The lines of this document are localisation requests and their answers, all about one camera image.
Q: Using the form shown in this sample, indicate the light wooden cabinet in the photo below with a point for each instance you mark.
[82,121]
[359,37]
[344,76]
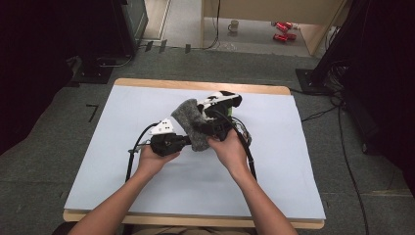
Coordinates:
[274,9]

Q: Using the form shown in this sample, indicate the black stand base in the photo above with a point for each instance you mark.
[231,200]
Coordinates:
[93,74]

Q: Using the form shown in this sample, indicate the beige mug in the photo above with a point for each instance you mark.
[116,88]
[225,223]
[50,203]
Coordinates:
[233,25]

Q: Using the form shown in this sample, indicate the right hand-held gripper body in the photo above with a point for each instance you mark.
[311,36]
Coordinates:
[219,122]

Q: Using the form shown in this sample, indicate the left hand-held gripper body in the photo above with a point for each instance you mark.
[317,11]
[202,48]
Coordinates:
[164,143]

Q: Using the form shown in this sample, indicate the black cabinet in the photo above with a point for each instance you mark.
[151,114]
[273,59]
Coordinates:
[130,23]

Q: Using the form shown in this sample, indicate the black metal stand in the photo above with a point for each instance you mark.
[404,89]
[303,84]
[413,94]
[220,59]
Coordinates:
[336,42]

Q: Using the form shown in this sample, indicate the grey fuzzy cloth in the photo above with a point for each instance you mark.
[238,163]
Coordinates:
[192,122]

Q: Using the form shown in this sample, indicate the black tape strip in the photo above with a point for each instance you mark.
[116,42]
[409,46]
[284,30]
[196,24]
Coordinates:
[148,46]
[187,48]
[163,46]

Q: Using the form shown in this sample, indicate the wooden table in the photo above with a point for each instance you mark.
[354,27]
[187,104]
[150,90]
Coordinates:
[156,83]

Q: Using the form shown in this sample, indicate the person's right hand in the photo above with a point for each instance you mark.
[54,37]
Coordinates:
[230,153]

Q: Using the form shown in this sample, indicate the person's left hand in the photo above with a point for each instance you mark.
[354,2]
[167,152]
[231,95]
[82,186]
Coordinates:
[153,161]

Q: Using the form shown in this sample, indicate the dark curtain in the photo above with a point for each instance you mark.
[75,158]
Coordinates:
[388,81]
[32,65]

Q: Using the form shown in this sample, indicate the red can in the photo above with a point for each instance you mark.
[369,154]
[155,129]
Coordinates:
[280,37]
[289,24]
[281,27]
[291,36]

